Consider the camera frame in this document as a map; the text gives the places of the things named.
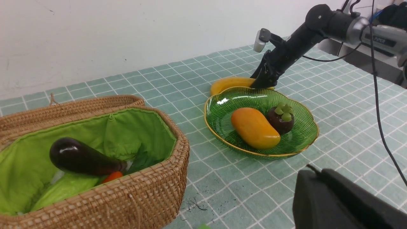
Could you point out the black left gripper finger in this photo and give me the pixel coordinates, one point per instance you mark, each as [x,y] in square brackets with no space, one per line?
[327,200]

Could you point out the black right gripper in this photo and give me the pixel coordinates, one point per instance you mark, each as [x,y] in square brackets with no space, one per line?
[274,63]

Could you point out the yellow toy banana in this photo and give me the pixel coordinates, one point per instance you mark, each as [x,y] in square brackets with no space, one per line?
[231,84]

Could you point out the dark purple toy mangosteen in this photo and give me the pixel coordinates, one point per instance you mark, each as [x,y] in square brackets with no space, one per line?
[281,118]

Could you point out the yellow orange toy mango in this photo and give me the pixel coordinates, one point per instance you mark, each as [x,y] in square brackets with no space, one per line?
[253,127]

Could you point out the orange toy carrot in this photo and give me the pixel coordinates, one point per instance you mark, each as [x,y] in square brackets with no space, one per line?
[140,161]

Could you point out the purple toy eggplant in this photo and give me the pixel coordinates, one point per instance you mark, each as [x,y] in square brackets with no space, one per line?
[72,155]

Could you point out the light green toy cucumber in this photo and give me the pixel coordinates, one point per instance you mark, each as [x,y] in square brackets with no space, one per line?
[67,186]

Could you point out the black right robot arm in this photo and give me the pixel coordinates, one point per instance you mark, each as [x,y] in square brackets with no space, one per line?
[322,23]

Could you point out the green leaf-shaped glass plate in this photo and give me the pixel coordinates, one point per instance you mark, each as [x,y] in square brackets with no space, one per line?
[217,115]

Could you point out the green checkered tablecloth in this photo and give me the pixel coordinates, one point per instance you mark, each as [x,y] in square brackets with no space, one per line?
[226,189]

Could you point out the green foam cube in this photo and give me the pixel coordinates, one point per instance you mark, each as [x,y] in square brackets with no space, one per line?
[204,226]

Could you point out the woven wicker basket green lining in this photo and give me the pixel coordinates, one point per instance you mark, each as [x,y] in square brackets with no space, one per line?
[145,199]

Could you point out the woven wicker basket lid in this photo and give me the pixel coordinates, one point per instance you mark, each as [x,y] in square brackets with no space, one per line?
[12,123]

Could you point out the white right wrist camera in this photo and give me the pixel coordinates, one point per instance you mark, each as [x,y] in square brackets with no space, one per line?
[260,40]

